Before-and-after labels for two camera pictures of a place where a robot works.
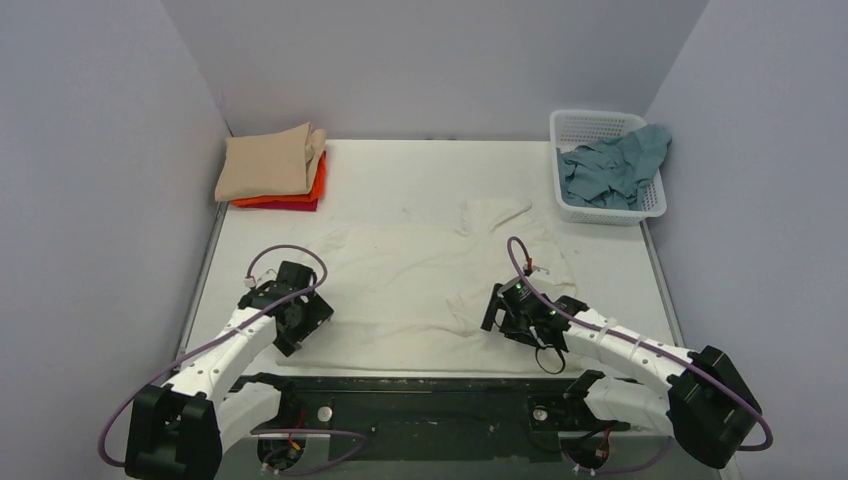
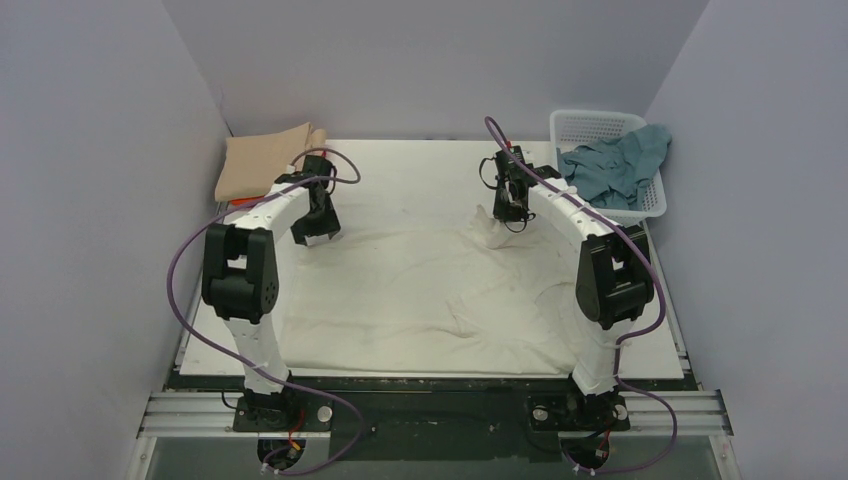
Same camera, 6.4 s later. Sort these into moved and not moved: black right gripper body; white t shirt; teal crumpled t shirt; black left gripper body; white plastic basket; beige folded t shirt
Moved: black right gripper body; black left gripper body
Not moved: teal crumpled t shirt; white t shirt; beige folded t shirt; white plastic basket
